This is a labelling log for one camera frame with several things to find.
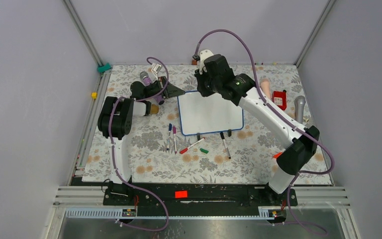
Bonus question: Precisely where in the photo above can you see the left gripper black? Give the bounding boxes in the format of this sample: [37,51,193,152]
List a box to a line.
[144,76,185,100]

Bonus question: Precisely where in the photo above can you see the blue framed whiteboard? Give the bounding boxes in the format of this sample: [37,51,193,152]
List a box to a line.
[177,91,244,136]

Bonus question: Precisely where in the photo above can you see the green marker cap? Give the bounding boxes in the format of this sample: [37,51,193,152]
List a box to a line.
[200,148,209,154]

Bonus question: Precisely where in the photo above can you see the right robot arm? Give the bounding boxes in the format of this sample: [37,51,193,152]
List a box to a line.
[193,50,319,205]

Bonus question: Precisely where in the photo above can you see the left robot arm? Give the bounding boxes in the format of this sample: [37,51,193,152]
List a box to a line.
[97,72,185,205]

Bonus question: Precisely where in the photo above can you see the blue whiteboard marker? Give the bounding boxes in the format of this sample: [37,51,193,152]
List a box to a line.
[166,123,173,151]

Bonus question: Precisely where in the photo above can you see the purple whiteboard marker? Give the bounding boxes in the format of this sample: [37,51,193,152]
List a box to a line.
[172,126,178,154]

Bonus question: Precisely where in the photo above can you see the black whiteboard marker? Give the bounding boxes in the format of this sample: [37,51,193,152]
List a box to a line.
[220,132,231,159]

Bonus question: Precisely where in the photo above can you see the red whiteboard marker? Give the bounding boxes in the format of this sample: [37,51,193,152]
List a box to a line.
[180,137,205,154]

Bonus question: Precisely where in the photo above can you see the tan toy microphone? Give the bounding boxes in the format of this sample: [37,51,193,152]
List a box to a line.
[150,104,159,115]

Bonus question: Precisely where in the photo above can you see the purple glitter toy microphone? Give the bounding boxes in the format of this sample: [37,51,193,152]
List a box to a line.
[140,71,165,105]

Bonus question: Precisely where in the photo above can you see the pink toy microphone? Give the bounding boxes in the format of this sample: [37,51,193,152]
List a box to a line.
[260,78,272,99]

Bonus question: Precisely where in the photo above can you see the red box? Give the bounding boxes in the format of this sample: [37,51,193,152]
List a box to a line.
[272,90,287,111]

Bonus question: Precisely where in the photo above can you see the teal corner block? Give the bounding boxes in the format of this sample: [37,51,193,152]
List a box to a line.
[97,63,112,74]

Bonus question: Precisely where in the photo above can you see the silver toy microphone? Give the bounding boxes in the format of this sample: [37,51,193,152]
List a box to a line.
[294,96,306,123]

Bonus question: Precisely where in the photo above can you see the red triangular block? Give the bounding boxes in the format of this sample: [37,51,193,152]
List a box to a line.
[273,152,282,159]

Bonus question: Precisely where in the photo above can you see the red tape label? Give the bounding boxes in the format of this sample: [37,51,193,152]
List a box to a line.
[174,190,188,199]

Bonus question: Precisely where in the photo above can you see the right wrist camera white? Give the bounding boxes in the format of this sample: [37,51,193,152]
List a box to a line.
[197,49,214,75]

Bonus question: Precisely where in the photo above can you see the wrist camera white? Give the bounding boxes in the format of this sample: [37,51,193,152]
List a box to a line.
[151,63,163,80]
[197,49,214,75]

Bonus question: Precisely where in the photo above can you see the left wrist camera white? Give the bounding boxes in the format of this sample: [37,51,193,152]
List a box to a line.
[151,63,163,80]

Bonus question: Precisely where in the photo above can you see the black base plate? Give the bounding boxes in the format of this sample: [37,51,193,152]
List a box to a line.
[103,183,298,217]

